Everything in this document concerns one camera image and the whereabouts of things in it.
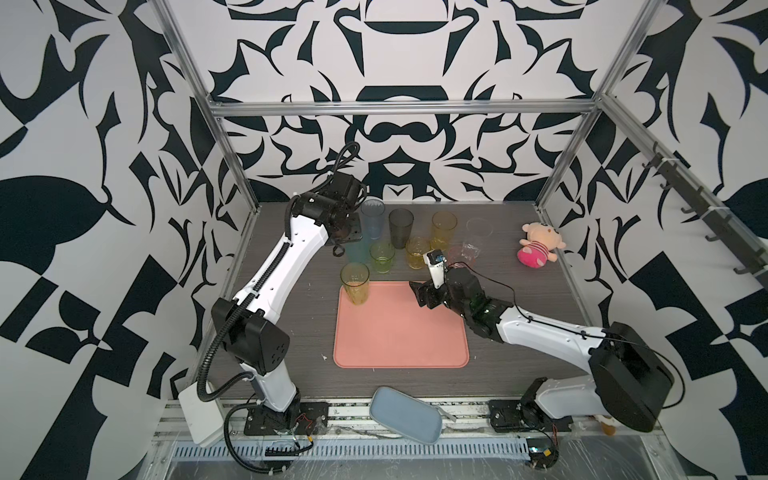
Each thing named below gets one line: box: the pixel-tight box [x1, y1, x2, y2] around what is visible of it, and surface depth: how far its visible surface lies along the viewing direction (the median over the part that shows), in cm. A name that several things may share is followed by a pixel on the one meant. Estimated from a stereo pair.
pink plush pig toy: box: [517, 222, 567, 269], surface depth 104 cm
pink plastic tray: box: [333, 281, 470, 368], surface depth 87 cm
